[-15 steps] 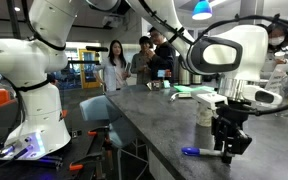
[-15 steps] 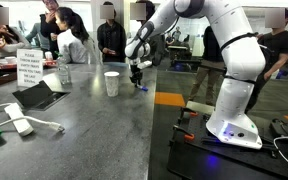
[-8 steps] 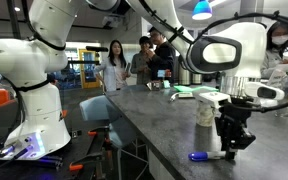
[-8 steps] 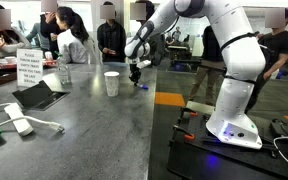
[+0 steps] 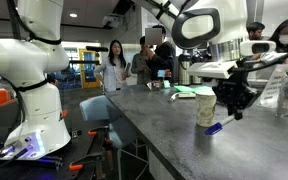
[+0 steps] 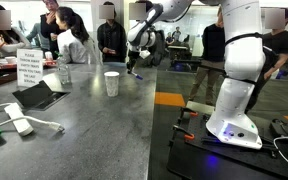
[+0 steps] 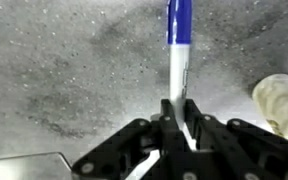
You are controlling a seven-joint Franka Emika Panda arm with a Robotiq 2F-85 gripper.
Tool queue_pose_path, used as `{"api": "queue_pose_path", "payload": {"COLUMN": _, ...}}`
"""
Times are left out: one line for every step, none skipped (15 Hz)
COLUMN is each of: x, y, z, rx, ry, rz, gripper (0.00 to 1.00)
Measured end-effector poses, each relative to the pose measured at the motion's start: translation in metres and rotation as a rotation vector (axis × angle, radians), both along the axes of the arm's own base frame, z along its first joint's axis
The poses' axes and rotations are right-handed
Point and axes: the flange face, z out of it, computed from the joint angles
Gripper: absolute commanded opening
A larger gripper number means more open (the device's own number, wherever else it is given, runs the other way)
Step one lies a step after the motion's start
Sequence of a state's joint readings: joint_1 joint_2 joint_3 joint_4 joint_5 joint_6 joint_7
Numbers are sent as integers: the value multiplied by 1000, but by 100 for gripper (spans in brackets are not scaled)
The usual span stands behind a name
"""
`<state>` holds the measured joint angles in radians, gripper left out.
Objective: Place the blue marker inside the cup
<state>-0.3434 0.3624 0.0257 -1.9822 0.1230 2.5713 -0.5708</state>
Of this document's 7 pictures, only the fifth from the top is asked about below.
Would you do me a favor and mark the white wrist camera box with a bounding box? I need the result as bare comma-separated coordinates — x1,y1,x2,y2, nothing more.
186,60,239,80

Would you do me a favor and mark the white paper cup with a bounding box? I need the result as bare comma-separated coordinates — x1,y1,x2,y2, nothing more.
195,89,217,128

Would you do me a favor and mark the white power adapter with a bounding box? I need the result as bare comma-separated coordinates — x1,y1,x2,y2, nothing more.
169,91,197,102

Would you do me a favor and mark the yellow door frame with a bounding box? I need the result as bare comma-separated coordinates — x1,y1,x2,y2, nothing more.
78,48,102,90

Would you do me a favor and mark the blue capped white marker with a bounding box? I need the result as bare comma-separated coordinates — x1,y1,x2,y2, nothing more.
204,114,236,136

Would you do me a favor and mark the orange handled black clamp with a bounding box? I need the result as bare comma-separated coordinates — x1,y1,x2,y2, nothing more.
68,152,103,172
87,125,110,137

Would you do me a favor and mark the long-haired woman in white shirt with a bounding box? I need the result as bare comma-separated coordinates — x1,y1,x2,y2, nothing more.
250,18,288,89

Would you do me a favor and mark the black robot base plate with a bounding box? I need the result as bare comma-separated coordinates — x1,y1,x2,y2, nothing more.
0,128,106,180

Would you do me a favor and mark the light blue chair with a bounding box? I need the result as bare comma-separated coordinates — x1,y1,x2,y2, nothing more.
79,94,149,180

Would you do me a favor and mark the person in dark clothes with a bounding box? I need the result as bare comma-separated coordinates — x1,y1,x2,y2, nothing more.
246,21,267,42

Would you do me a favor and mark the ceiling projector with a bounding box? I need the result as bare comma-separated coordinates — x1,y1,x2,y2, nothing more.
101,13,127,29

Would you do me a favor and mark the clear plastic water bottle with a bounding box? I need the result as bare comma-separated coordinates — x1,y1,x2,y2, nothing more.
275,66,288,118

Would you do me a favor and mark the person in black hoodie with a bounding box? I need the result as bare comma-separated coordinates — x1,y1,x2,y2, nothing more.
146,24,176,84

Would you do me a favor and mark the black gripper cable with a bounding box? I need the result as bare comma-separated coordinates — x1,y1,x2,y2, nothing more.
232,39,288,74

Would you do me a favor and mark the person in grey green shirt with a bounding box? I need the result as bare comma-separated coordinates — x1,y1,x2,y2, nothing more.
130,35,152,86

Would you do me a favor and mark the steel coffee dispenser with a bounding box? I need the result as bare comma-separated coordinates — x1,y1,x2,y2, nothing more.
190,53,204,85
178,49,192,86

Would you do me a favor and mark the woman in light blue jacket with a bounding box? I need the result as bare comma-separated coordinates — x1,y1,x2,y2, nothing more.
93,39,132,93

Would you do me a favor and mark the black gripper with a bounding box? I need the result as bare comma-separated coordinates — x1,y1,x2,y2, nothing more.
213,78,259,121

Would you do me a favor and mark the green flat object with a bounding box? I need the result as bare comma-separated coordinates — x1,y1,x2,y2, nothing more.
173,84,214,94

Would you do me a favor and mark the white printed paper sign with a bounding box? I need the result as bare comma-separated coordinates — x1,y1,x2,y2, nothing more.
255,63,288,109

